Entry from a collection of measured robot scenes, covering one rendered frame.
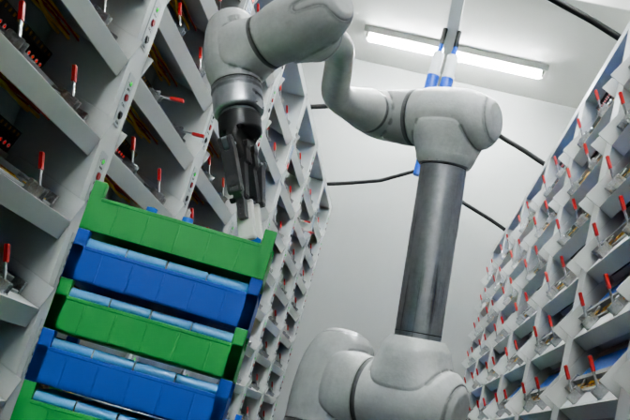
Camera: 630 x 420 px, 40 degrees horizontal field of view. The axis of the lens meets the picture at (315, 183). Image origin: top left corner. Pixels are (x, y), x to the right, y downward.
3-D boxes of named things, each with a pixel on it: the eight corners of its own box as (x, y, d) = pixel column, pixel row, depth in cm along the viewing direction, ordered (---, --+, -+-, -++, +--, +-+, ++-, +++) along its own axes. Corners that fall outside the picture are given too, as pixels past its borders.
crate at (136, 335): (235, 383, 151) (248, 338, 153) (232, 382, 132) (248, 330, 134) (69, 336, 151) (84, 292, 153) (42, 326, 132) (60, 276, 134)
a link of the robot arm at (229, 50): (193, 88, 152) (250, 56, 146) (187, 16, 159) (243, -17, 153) (233, 110, 160) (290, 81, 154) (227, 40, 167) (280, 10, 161)
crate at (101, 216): (262, 295, 155) (274, 252, 157) (262, 280, 136) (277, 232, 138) (99, 248, 155) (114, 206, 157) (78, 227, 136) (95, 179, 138)
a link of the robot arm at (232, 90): (271, 91, 156) (274, 120, 153) (227, 107, 159) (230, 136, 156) (246, 67, 148) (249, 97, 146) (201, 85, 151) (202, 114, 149)
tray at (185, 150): (185, 170, 258) (203, 144, 260) (128, 92, 200) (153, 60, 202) (132, 135, 262) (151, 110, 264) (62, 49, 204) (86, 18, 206)
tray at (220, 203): (225, 225, 325) (247, 195, 328) (191, 179, 267) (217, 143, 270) (182, 196, 329) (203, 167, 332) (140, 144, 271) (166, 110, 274)
